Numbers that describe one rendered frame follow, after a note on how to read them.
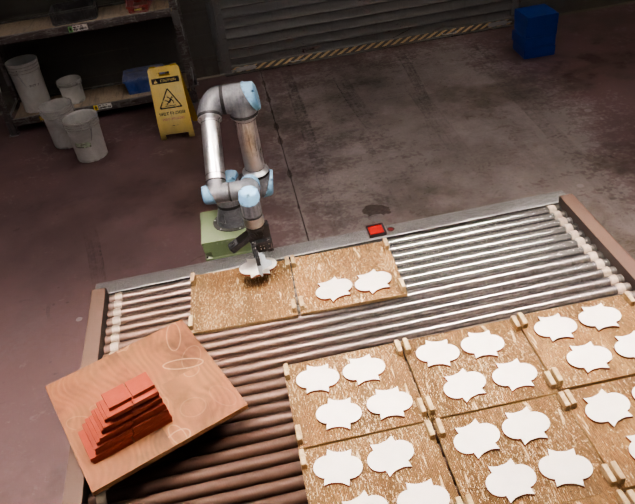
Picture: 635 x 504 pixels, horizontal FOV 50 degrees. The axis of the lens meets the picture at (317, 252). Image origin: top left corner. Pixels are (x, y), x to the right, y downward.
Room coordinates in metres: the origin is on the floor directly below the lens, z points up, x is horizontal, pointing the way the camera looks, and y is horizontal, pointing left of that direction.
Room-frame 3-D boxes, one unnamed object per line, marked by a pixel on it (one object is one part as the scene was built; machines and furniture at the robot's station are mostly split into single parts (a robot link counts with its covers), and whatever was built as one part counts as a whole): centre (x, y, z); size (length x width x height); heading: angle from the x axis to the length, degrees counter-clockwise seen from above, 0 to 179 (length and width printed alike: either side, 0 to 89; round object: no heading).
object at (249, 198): (2.13, 0.22, 1.30); 0.09 x 0.08 x 0.11; 0
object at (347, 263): (2.09, -0.10, 0.93); 0.41 x 0.35 x 0.02; 94
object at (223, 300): (2.06, 0.32, 0.93); 0.41 x 0.35 x 0.02; 92
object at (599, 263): (1.88, -0.14, 0.90); 1.95 x 0.05 x 0.05; 95
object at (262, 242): (2.13, 0.21, 1.14); 0.09 x 0.08 x 0.12; 99
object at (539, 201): (2.35, -0.09, 0.89); 2.08 x 0.08 x 0.06; 95
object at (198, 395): (1.50, 0.62, 1.03); 0.50 x 0.50 x 0.02; 28
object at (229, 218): (2.56, 0.35, 1.01); 0.15 x 0.15 x 0.10
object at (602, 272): (1.83, -0.14, 0.90); 1.95 x 0.05 x 0.05; 95
